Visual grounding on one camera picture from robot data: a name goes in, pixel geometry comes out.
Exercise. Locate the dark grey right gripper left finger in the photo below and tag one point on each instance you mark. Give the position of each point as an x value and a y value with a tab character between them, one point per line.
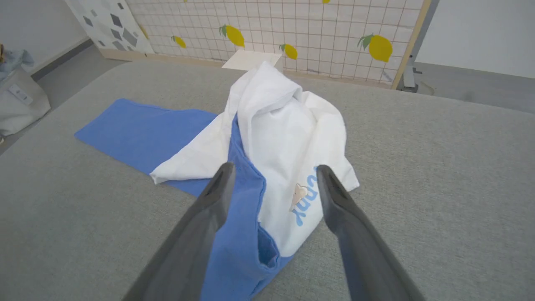
196	234

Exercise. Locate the white and blue shirt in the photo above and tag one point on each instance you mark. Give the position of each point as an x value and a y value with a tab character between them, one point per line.
284	138

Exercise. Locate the white box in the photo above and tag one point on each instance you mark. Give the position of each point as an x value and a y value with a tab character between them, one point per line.
250	59

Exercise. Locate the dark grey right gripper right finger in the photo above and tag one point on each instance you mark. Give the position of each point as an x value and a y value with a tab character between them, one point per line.
359	251

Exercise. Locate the geometric pattern white panel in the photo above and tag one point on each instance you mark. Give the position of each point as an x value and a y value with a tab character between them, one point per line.
110	23

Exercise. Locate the lemon print partition screen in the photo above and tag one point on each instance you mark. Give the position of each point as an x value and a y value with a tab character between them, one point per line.
326	25

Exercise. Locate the grey metal screen stand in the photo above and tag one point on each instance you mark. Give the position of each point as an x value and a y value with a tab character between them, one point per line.
411	73

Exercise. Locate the blue cloth in basket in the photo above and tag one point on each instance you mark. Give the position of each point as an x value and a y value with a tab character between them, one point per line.
14	60

